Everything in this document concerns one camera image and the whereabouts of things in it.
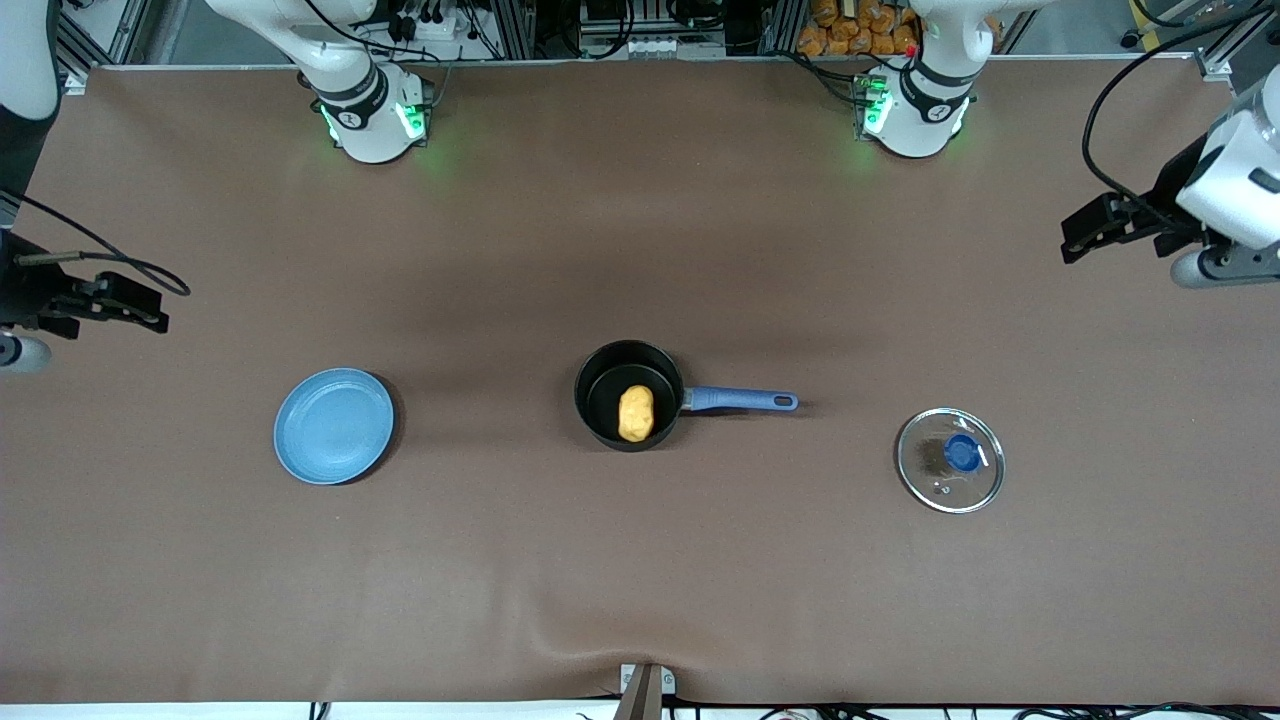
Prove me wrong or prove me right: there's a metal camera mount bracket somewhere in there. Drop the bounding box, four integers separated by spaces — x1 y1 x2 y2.
619 662 677 720

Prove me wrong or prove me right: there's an aluminium frame rail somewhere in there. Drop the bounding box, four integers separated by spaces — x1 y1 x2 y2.
55 0 153 73

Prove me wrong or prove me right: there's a yellow potato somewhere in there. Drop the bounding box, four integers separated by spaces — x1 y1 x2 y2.
617 384 657 444

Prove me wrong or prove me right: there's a brown table cover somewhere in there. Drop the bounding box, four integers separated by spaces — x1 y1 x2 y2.
0 60 1280 707

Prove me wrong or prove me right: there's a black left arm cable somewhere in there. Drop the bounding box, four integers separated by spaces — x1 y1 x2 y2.
1083 18 1280 233

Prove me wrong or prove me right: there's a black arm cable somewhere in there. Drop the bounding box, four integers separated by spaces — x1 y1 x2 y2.
0 188 192 298
1083 18 1280 233

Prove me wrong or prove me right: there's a white power strip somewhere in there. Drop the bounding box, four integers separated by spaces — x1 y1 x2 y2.
388 10 463 43

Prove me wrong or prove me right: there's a blue round plate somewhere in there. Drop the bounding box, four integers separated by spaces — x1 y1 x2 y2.
273 368 396 486

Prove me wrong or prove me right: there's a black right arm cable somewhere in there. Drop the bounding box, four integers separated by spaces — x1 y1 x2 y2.
0 188 192 298

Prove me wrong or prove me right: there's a glass lid with blue knob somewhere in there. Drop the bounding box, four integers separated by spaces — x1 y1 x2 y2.
896 407 1007 515

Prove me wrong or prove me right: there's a black pot with blue handle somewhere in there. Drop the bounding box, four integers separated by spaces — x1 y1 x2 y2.
574 340 801 453

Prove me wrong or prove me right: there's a bag of orange items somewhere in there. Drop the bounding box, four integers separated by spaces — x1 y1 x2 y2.
797 0 921 58

